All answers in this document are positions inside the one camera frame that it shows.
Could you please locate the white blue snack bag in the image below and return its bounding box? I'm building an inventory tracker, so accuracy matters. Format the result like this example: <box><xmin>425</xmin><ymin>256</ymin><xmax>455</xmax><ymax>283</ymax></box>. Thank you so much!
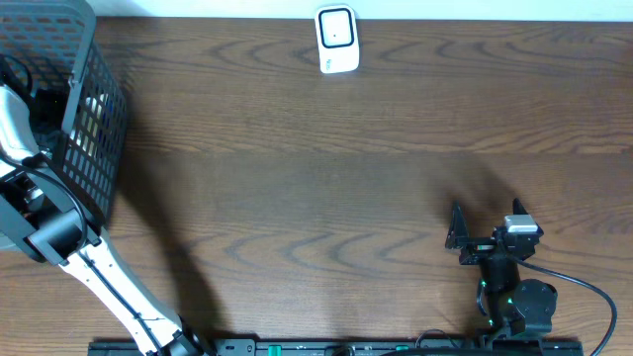
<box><xmin>71</xmin><ymin>94</ymin><xmax>110</xmax><ymax>156</ymax></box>

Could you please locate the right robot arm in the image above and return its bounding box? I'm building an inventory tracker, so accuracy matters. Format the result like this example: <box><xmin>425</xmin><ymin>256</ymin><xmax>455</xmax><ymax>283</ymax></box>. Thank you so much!
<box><xmin>445</xmin><ymin>199</ymin><xmax>558</xmax><ymax>348</ymax></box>

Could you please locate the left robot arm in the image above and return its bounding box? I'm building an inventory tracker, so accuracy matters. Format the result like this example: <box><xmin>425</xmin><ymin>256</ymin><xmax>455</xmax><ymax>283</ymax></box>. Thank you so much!
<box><xmin>1</xmin><ymin>54</ymin><xmax>216</xmax><ymax>355</ymax></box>

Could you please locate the white barcode scanner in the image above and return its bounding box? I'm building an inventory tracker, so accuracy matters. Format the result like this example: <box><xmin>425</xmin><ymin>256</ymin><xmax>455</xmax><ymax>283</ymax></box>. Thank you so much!
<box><xmin>315</xmin><ymin>4</ymin><xmax>360</xmax><ymax>74</ymax></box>

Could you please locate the dark grey plastic basket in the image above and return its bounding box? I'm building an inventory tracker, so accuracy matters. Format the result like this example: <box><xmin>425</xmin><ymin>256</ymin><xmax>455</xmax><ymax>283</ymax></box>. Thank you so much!
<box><xmin>1</xmin><ymin>0</ymin><xmax>128</xmax><ymax>223</ymax></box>

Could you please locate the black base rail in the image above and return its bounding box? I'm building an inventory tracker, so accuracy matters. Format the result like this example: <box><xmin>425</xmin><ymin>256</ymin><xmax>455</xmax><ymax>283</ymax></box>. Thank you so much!
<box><xmin>88</xmin><ymin>337</ymin><xmax>585</xmax><ymax>356</ymax></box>

